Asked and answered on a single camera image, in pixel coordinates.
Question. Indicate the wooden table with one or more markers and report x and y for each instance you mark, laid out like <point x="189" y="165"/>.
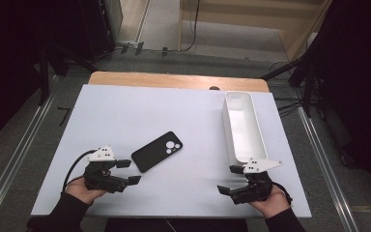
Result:
<point x="174" y="80"/>

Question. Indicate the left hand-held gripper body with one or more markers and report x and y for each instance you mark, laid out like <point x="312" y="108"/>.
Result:
<point x="101" y="180"/>

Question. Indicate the black stand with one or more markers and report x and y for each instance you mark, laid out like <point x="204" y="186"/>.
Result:
<point x="45" y="74"/>
<point x="307" y="87"/>

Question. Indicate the white board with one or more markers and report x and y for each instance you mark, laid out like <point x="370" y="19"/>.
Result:
<point x="125" y="112"/>

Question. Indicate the dark cabinet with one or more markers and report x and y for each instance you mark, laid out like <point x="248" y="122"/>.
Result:
<point x="99" y="25"/>

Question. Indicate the black smartphone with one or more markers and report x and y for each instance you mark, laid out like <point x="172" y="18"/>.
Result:
<point x="154" y="153"/>

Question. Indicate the person's left hand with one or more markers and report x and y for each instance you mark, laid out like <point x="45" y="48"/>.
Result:
<point x="80" y="191"/>

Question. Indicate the wooden shelf unit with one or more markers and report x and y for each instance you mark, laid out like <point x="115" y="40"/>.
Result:
<point x="254" y="19"/>

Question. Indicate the metal floor rail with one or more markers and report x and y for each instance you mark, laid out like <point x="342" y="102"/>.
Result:
<point x="328" y="167"/>
<point x="16" y="158"/>

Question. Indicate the person's right hand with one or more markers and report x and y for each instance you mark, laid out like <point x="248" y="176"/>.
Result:
<point x="272" y="206"/>

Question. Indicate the white plastic box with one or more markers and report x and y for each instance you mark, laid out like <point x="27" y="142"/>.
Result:
<point x="244" y="129"/>

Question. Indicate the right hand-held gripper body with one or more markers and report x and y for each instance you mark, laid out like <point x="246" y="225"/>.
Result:
<point x="254" y="190"/>

